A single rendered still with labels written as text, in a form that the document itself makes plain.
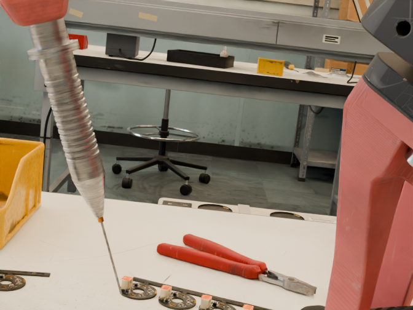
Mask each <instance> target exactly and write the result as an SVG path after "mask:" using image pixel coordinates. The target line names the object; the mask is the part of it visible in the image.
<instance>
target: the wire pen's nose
mask: <svg viewBox="0 0 413 310"><path fill-rule="evenodd" d="M73 182H74V184H75V186H76V188H77V189H78V190H79V192H80V194H81V195H82V197H83V198H84V200H85V201H86V203H87V205H88V206H89V208H90V209H91V211H92V212H93V214H94V215H95V216H96V218H100V217H102V216H103V215H104V182H105V173H103V174H102V175H100V176H99V177H96V178H94V179H91V180H87V181H73Z"/></svg>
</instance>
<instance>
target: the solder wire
mask: <svg viewBox="0 0 413 310"><path fill-rule="evenodd" d="M101 227H102V230H103V234H104V238H105V241H106V245H107V248H108V252H109V256H110V259H111V263H112V267H113V270H114V274H115V277H116V281H117V285H118V288H119V292H120V294H122V290H121V287H120V283H119V279H118V276H117V272H116V268H115V266H114V261H113V259H112V254H111V250H110V248H109V243H108V239H107V237H106V232H105V230H104V225H103V222H102V223H101Z"/></svg>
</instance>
